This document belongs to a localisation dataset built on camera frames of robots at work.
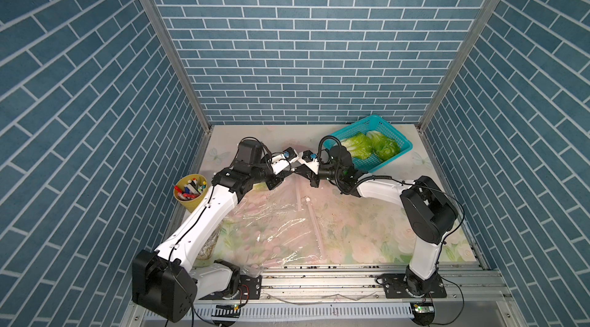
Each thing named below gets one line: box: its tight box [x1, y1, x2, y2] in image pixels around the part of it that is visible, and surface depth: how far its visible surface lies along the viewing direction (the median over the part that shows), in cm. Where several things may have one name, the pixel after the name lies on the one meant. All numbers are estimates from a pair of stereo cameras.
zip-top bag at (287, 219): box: [225, 173, 324, 255], surface depth 88 cm
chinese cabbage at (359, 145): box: [341, 132, 375, 160], surface depth 106 cm
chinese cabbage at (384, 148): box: [365, 130, 401, 162], surface depth 104 cm
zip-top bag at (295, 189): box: [248, 173, 316, 204], surface depth 96 cm
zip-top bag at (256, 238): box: [217, 204, 329, 278], surface depth 86 cm
